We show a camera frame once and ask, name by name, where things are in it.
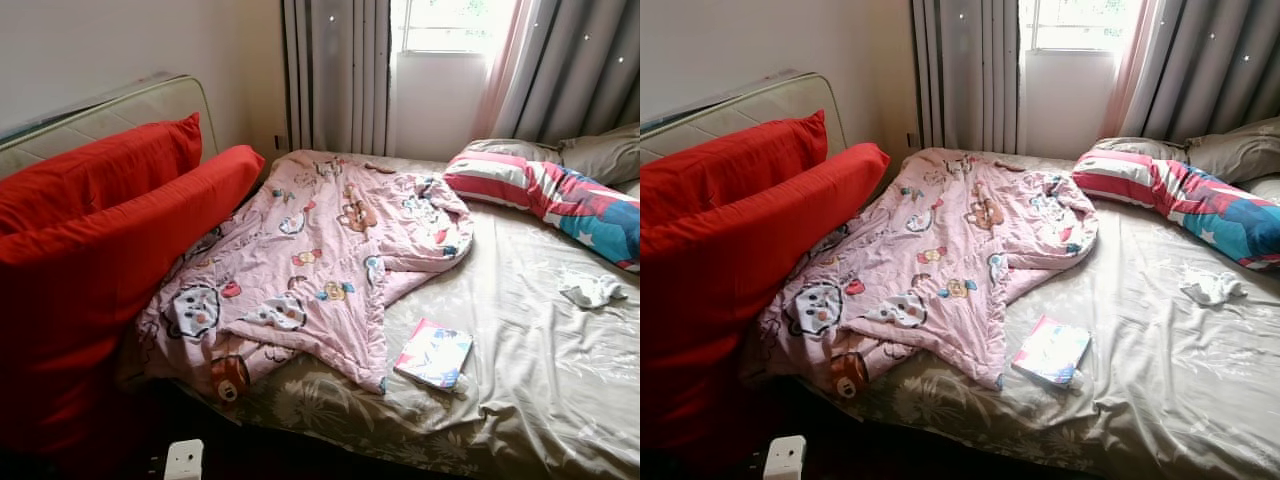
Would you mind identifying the white crumpled cloth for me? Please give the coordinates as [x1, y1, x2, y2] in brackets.
[560, 270, 629, 309]
[1180, 268, 1249, 307]

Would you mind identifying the brown crumpled pillow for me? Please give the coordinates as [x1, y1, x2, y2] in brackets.
[1185, 118, 1280, 186]
[558, 125, 641, 188]

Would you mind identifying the striped red blue bolster pillow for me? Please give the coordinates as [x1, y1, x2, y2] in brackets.
[1072, 150, 1280, 273]
[444, 152, 641, 273]

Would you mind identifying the smaller red cushion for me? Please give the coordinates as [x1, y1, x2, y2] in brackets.
[640, 110, 829, 226]
[0, 112, 203, 236]

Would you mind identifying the large red cushion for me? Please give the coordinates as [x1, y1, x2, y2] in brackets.
[640, 142, 891, 456]
[0, 145, 266, 456]

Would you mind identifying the flat grey-brown pillow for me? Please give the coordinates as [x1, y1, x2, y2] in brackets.
[465, 138, 563, 164]
[1092, 136, 1191, 163]

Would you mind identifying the beige quilted mattress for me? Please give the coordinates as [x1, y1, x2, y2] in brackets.
[0, 73, 219, 181]
[640, 70, 847, 166]

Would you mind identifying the pink sheer curtain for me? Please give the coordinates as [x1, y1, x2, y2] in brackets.
[1100, 0, 1161, 141]
[472, 0, 536, 141]

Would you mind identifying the anime cover comic book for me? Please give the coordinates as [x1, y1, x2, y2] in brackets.
[1010, 314, 1093, 388]
[393, 318, 475, 391]

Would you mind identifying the bright barred window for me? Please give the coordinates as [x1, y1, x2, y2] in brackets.
[400, 0, 521, 54]
[1030, 0, 1146, 51]

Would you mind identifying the pink cartoon print quilt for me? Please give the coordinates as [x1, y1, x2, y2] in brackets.
[755, 148, 1099, 399]
[135, 150, 476, 403]

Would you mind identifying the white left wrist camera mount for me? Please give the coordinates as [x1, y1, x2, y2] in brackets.
[163, 438, 204, 480]
[762, 435, 807, 480]

